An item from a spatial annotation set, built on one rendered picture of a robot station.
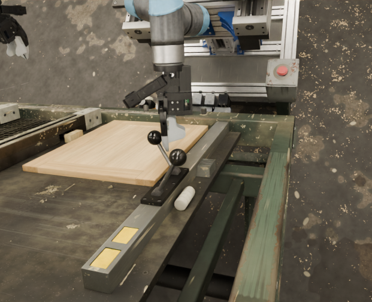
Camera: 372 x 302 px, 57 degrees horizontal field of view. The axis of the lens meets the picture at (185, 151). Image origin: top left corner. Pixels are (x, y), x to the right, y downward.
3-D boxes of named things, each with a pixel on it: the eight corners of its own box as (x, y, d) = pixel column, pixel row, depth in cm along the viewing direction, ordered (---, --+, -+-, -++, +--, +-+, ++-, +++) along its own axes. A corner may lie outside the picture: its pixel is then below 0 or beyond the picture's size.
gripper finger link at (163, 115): (167, 138, 81) (165, 100, 78) (160, 138, 81) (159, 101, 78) (168, 132, 85) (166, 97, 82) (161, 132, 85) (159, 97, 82)
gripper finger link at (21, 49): (20, 66, 119) (4, 42, 112) (29, 56, 122) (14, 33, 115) (27, 66, 118) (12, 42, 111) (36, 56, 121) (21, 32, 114)
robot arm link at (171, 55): (150, 46, 74) (152, 45, 82) (151, 68, 76) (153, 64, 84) (184, 45, 75) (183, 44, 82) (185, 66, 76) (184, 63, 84)
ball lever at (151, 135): (186, 171, 88) (159, 126, 87) (181, 176, 85) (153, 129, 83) (174, 176, 90) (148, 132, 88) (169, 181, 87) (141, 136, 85)
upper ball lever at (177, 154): (165, 197, 79) (191, 152, 73) (159, 205, 75) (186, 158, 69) (151, 188, 79) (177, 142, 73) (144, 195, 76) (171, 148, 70)
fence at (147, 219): (229, 131, 139) (229, 121, 138) (110, 294, 54) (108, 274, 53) (217, 130, 141) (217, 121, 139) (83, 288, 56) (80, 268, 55)
